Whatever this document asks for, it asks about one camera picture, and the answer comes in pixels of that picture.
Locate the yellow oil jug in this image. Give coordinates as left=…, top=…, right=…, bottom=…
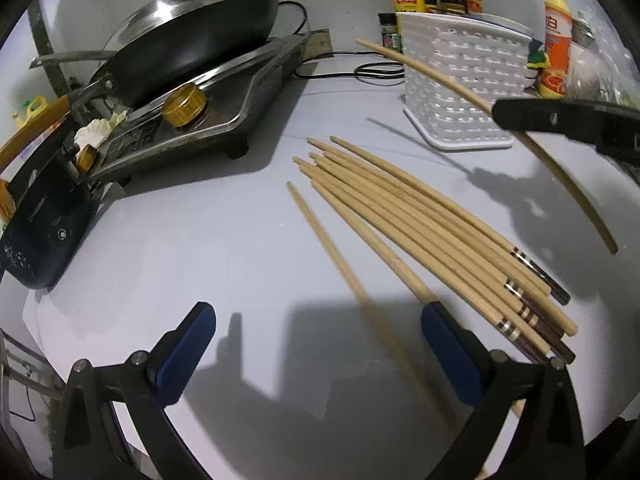
left=12, top=96, right=49, bottom=130

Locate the orange yellow detergent bottle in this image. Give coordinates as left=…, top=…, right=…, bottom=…
left=539, top=0, right=573, bottom=99

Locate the yellow green sponge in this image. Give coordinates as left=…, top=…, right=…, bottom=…
left=526, top=38, right=550, bottom=70

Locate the clear plastic bag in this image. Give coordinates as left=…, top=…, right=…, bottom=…
left=566, top=6, right=639, bottom=110

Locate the black power cable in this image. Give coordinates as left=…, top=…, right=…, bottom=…
left=278, top=0, right=407, bottom=87

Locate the brass stove knob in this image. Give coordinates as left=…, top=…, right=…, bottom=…
left=160, top=82, right=207, bottom=128

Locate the wooden chopstick pile front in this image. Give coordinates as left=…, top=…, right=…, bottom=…
left=309, top=178, right=526, bottom=418

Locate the yellow cap soy sauce bottle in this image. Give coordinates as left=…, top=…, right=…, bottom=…
left=424, top=0, right=440, bottom=13

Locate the small dark spice jar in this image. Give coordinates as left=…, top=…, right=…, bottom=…
left=378, top=13, right=402, bottom=52

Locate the steel gas stove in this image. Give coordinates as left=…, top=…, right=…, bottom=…
left=87, top=34, right=309, bottom=182

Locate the wooden chopstick dark banded end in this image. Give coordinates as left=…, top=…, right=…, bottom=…
left=330, top=136, right=570, bottom=306

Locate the wooden chopstick apart from pile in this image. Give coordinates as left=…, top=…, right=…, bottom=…
left=285, top=181, right=490, bottom=480

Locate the black wok pan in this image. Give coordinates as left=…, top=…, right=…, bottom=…
left=91, top=0, right=279, bottom=108

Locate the white perforated plastic basket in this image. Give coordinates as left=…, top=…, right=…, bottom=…
left=397, top=12, right=530, bottom=152

